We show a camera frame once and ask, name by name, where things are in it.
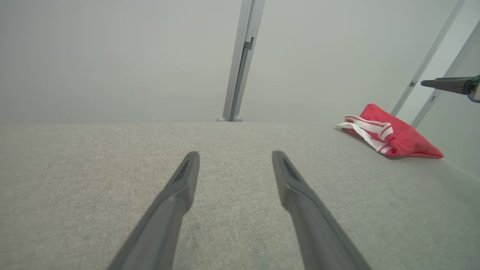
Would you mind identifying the red Bulls basketball jersey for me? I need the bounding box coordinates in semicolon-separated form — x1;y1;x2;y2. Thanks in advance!
335;103;444;159

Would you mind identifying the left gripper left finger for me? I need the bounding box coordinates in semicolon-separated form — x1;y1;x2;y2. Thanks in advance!
107;151;200;270

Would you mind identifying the grey double-foot partition post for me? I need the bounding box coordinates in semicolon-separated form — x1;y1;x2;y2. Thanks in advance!
216;0;267;123

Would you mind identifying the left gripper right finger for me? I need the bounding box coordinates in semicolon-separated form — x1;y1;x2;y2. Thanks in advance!
272;151;372;270

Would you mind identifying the thin grey partition post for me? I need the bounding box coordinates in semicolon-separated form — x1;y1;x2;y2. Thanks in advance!
390;0;465;117
411;19;480;129

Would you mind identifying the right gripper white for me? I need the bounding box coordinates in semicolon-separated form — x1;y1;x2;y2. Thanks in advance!
421;75;480;104

